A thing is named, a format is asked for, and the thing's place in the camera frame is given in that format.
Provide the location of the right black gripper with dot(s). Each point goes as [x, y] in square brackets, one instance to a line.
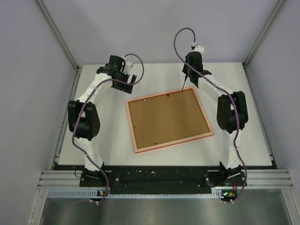
[184, 70]

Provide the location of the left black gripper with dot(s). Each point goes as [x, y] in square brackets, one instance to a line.
[125, 87]

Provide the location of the red handled screwdriver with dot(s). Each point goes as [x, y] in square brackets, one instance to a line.
[184, 83]

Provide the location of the red picture frame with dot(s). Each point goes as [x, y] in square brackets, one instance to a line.
[167, 119]

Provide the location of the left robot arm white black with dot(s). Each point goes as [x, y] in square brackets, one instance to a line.
[83, 118]

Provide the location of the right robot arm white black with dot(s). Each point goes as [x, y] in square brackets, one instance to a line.
[232, 114]

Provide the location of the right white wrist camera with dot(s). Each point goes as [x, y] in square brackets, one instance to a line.
[197, 48]

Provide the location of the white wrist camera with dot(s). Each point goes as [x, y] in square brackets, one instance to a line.
[197, 48]
[128, 66]

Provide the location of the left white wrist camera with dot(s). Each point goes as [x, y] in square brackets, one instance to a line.
[128, 66]

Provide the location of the left corner aluminium post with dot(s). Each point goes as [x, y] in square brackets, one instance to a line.
[55, 31]

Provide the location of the corner aluminium post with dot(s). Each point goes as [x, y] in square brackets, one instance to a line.
[264, 32]
[55, 31]

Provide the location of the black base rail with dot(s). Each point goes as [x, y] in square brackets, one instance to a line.
[158, 180]

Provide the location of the right corner aluminium post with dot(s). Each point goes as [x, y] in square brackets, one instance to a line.
[264, 32]

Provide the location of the grey slotted cable duct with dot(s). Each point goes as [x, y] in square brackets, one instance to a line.
[99, 192]

